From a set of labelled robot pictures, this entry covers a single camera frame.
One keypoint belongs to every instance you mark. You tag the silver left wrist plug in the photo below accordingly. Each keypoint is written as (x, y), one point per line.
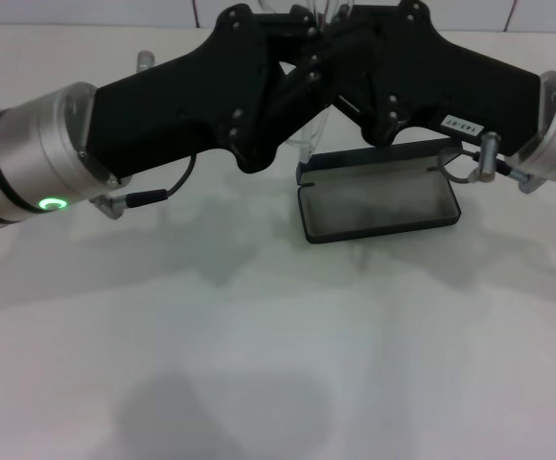
(146, 60)

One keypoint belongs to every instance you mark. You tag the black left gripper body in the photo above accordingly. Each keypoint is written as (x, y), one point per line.
(172, 100)

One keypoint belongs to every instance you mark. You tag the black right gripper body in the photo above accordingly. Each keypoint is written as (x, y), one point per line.
(450, 81)

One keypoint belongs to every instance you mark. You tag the silver right wrist plug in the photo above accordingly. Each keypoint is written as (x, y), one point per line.
(488, 158)

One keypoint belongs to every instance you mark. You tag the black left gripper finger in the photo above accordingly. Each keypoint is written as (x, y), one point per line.
(287, 21)
(302, 79)

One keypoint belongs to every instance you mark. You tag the silver wrist plug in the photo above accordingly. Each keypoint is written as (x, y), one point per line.
(146, 60)
(488, 158)

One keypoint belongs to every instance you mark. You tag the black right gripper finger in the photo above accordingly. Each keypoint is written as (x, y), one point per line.
(364, 16)
(359, 91)

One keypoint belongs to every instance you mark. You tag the clear white glasses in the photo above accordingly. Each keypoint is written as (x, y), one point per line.
(309, 144)

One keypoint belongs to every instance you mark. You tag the black glasses case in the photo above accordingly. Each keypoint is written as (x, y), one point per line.
(378, 211)

